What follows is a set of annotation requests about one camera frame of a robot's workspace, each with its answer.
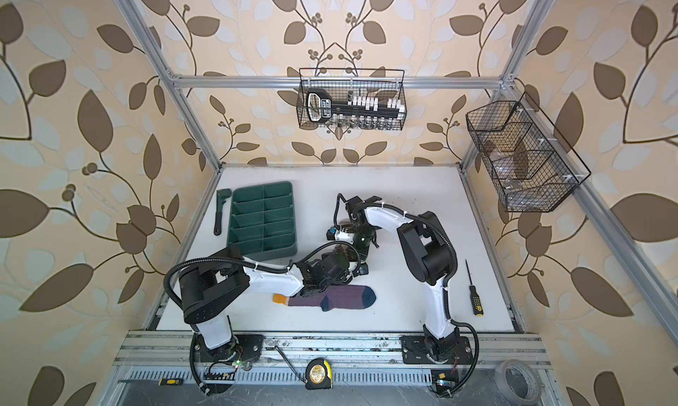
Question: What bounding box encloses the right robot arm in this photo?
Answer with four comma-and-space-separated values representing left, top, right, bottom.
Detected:
328, 193, 471, 363

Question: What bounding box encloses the wire basket right wall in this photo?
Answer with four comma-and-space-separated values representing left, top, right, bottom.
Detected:
465, 93, 591, 213

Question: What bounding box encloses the yellow black screwdriver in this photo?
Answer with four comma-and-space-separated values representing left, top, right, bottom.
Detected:
119, 378, 184, 387
464, 260, 484, 316

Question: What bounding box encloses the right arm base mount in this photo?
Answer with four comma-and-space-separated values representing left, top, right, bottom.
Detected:
400, 332, 476, 398

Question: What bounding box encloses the green handled tool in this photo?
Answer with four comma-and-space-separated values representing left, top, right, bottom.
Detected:
213, 189, 232, 236

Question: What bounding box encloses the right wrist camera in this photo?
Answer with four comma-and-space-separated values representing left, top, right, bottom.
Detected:
326, 227, 355, 243

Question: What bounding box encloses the wire basket wall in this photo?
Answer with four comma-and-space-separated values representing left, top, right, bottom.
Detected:
465, 93, 591, 213
296, 66, 408, 131

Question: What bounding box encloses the clear tape roll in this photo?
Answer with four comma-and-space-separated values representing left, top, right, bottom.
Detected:
494, 359, 542, 405

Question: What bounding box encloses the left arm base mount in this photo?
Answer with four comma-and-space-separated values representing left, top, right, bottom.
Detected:
188, 333, 264, 396

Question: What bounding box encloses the aluminium frame rail front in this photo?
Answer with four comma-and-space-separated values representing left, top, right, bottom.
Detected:
110, 330, 552, 386

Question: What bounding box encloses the purple striped sock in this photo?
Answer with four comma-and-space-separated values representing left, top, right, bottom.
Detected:
273, 285, 377, 312

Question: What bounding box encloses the wire basket back wall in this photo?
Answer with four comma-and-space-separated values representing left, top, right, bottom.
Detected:
296, 66, 408, 131

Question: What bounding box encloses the black socket set rail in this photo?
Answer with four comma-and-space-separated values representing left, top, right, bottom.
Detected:
301, 88, 407, 126

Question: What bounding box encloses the yellow black tape measure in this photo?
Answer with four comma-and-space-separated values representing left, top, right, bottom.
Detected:
305, 358, 333, 390

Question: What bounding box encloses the brown argyle sock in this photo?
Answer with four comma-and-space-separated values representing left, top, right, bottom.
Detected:
335, 222, 358, 243

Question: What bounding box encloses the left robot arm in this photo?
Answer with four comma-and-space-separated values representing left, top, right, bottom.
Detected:
162, 241, 376, 351

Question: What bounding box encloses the green divided organizer tray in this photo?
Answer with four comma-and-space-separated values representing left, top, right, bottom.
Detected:
227, 181, 298, 262

